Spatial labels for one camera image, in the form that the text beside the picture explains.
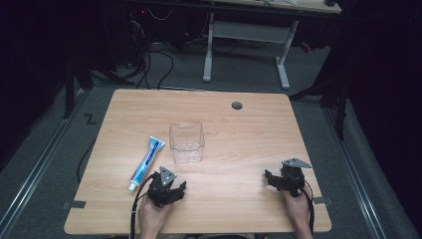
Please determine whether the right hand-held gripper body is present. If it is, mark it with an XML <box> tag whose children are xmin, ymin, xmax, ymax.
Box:
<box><xmin>280</xmin><ymin>157</ymin><xmax>314</xmax><ymax>199</ymax></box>

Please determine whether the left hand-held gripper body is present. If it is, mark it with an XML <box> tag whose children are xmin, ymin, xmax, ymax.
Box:
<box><xmin>145</xmin><ymin>165</ymin><xmax>179</xmax><ymax>209</ymax></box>

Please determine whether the blue white toothpaste tube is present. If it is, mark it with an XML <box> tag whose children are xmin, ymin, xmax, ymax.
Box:
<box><xmin>127</xmin><ymin>135</ymin><xmax>166</xmax><ymax>192</ymax></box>

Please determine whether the clear plastic container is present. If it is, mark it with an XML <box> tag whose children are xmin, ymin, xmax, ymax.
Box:
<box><xmin>168</xmin><ymin>121</ymin><xmax>206</xmax><ymax>164</ymax></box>

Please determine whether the person's left hand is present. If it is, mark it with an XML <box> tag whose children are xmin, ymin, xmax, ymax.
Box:
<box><xmin>137</xmin><ymin>194</ymin><xmax>174</xmax><ymax>231</ymax></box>

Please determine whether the person's right hand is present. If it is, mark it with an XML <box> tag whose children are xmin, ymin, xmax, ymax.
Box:
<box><xmin>281</xmin><ymin>187</ymin><xmax>314</xmax><ymax>228</ymax></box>

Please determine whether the black stand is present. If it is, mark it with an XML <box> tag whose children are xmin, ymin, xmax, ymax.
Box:
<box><xmin>289</xmin><ymin>63</ymin><xmax>351</xmax><ymax>141</ymax></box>
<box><xmin>62</xmin><ymin>58</ymin><xmax>96</xmax><ymax>120</ymax></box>

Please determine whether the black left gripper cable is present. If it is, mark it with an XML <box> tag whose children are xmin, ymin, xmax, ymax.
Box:
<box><xmin>129</xmin><ymin>171</ymin><xmax>157</xmax><ymax>239</ymax></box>

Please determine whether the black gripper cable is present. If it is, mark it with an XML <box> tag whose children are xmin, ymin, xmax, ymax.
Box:
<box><xmin>129</xmin><ymin>171</ymin><xmax>157</xmax><ymax>239</ymax></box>
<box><xmin>300</xmin><ymin>178</ymin><xmax>316</xmax><ymax>235</ymax></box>

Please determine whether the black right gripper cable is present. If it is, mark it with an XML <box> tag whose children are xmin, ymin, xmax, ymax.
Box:
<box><xmin>300</xmin><ymin>178</ymin><xmax>316</xmax><ymax>235</ymax></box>

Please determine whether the metal floor rail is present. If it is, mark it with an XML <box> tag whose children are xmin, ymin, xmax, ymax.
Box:
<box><xmin>321</xmin><ymin>105</ymin><xmax>388</xmax><ymax>239</ymax></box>
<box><xmin>0</xmin><ymin>89</ymin><xmax>90</xmax><ymax>235</ymax></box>

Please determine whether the black cable beside table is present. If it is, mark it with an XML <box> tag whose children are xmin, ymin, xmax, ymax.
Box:
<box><xmin>76</xmin><ymin>138</ymin><xmax>98</xmax><ymax>184</ymax></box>

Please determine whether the black floor cable loop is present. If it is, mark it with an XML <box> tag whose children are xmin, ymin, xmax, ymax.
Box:
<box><xmin>134</xmin><ymin>42</ymin><xmax>175</xmax><ymax>91</ymax></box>

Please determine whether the wooden desk with white frame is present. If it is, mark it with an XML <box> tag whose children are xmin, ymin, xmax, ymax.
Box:
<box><xmin>202</xmin><ymin>0</ymin><xmax>342</xmax><ymax>91</ymax></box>

